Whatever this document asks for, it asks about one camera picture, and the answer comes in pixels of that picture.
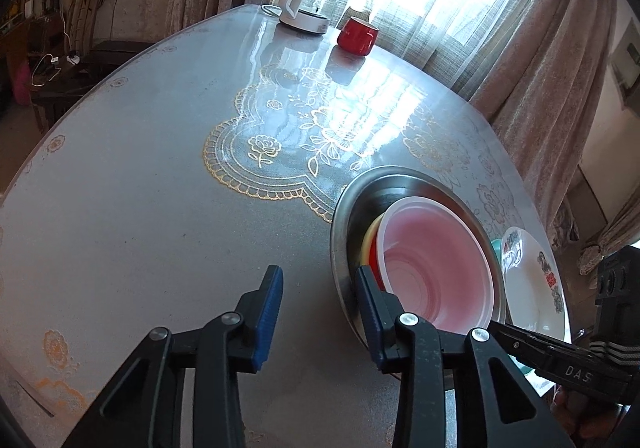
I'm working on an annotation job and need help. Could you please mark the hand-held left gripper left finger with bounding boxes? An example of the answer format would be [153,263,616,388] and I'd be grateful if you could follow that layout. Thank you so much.
[62,264,285,448]

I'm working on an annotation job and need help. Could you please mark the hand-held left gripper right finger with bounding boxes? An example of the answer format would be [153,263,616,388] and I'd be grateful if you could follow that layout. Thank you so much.
[354,265,576,448]

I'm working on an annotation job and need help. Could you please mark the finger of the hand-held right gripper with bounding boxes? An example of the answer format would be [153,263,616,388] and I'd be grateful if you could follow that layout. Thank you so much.
[491,320,556,371]

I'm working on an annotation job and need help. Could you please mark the large patterned white plate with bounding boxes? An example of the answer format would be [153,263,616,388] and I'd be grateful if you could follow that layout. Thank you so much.
[500,226,572,344]

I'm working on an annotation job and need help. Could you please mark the yellow bowl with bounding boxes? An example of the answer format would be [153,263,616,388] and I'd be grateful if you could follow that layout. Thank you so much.
[361,215,388,279]

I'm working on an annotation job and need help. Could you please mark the red plastic bowl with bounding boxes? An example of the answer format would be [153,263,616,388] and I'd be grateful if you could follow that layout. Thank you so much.
[374,196,502,333]

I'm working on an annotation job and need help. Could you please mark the teal plastic plate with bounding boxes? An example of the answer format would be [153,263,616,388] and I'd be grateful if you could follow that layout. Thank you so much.
[489,238,536,376]

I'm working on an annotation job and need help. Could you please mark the stainless steel bowl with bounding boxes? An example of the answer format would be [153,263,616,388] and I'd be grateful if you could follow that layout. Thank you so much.
[329,167,508,379]

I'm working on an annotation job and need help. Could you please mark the person's right hand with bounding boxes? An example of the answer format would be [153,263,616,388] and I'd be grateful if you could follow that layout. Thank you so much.
[552,385,626,444]

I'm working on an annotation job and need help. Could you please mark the red mug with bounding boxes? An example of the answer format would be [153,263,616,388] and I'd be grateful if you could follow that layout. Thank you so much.
[336,16,377,55]

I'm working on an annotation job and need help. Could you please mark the white glass electric kettle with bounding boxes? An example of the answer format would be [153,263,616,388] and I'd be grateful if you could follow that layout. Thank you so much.
[262,0,346,36]

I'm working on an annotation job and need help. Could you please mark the dark wooden side table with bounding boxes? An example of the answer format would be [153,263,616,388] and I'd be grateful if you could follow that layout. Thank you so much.
[30,40,156,131]

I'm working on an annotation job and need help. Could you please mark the white sheer curtain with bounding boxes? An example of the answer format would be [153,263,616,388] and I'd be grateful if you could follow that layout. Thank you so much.
[272,0,546,73]

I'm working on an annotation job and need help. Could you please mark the pink container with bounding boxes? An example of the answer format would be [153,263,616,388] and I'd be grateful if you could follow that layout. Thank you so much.
[12,66,32,106]

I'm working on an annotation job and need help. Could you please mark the wooden shelf unit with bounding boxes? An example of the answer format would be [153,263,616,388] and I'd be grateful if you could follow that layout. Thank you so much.
[0,0,46,78]

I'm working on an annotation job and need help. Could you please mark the white cable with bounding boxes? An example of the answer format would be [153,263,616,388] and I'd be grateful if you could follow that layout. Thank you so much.
[30,54,61,88]

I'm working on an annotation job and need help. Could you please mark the coiled tan hose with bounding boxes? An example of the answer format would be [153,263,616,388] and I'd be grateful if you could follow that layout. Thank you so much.
[67,0,107,56]

